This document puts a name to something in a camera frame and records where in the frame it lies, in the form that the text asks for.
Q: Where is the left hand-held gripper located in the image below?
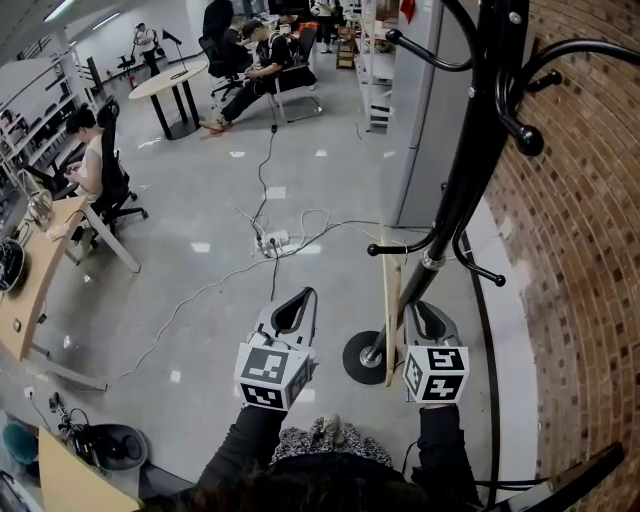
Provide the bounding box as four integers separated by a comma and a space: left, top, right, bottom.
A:
233, 287, 321, 413

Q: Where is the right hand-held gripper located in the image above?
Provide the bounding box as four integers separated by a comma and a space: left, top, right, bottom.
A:
401, 299, 472, 405

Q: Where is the wooden stick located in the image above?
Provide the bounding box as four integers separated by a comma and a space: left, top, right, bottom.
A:
380, 238, 405, 389

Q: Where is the black metal coat rack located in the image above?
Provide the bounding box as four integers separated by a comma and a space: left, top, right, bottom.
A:
341, 0, 640, 386

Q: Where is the person's left forearm black sleeve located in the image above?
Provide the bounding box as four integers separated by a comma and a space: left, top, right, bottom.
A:
194, 403, 290, 501

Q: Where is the person's right forearm black sleeve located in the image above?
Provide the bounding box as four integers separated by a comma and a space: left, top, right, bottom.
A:
409, 402, 485, 507

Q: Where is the white power strip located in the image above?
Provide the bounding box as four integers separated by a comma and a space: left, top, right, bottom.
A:
256, 229, 292, 252

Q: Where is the person's shoe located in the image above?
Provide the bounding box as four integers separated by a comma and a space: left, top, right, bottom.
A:
319, 412, 345, 445

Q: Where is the person's patterned skirt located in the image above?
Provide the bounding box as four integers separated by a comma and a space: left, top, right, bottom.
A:
272, 417, 395, 470

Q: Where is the white tall cabinet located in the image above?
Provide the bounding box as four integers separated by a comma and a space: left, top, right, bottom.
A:
388, 0, 482, 230

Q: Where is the grey round bin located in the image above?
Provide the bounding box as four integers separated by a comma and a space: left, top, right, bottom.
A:
73, 422, 150, 472

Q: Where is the black mesh office chair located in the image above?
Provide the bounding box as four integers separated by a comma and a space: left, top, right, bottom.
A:
87, 96, 150, 237

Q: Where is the office desk with white legs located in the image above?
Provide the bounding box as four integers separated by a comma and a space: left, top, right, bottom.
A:
0, 194, 142, 362

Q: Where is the white open shelf unit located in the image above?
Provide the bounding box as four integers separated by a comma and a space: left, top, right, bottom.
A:
355, 0, 397, 133

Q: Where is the round table with black legs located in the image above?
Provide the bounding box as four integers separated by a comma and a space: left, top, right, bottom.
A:
127, 61, 210, 142

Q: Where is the light wooden desk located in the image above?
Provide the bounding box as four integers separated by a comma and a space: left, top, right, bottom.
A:
37, 426, 147, 512

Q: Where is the clear glass jar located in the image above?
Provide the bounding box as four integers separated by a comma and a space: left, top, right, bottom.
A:
23, 168, 57, 232

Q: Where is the black round basket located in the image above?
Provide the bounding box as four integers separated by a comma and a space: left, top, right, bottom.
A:
0, 236, 27, 294

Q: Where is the black desk lamp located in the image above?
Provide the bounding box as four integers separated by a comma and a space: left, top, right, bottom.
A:
159, 28, 191, 75

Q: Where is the teal round cushion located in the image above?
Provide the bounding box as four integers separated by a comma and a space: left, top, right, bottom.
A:
1, 419, 40, 467

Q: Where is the white floor cable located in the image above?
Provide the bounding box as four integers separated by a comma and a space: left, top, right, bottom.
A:
105, 208, 391, 389

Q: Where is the black floor cable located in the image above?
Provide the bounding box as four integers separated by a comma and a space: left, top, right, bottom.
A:
251, 124, 280, 241

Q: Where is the black visitor chair metal frame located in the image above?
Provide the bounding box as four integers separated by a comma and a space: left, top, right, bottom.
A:
269, 26, 324, 124

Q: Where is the white wall shelving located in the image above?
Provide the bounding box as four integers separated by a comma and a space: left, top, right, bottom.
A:
0, 48, 97, 187

